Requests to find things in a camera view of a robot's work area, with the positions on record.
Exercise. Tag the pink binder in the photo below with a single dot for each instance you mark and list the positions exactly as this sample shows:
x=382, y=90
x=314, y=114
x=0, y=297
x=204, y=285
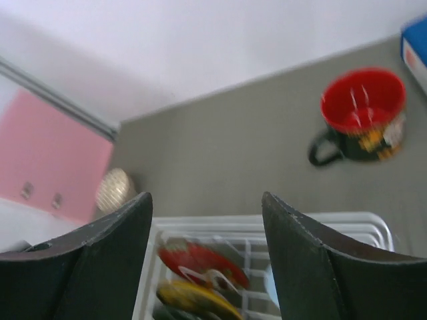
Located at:
x=49, y=160

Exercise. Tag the patterned small bowl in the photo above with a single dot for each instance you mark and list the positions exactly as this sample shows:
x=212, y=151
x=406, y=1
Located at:
x=115, y=189

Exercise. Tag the black gold plate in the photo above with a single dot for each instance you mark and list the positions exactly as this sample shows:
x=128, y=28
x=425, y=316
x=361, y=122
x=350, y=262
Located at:
x=196, y=299

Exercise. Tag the red floral bowl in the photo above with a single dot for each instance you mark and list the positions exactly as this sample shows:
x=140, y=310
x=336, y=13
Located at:
x=203, y=265

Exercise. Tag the white wire dish rack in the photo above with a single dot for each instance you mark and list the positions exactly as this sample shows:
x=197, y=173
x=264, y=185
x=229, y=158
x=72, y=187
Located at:
x=240, y=237

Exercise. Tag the blue binder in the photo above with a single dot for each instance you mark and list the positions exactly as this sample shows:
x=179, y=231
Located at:
x=413, y=49

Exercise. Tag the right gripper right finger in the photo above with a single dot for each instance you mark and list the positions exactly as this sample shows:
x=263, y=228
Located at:
x=320, y=273

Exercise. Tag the light blue cup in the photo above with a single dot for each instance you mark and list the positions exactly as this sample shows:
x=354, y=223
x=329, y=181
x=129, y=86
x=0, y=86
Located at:
x=270, y=286

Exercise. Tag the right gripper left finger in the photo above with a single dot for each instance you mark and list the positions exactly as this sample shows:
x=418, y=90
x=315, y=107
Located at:
x=92, y=272

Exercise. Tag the black skull mug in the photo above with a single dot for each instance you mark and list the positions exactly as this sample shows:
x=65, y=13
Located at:
x=365, y=114

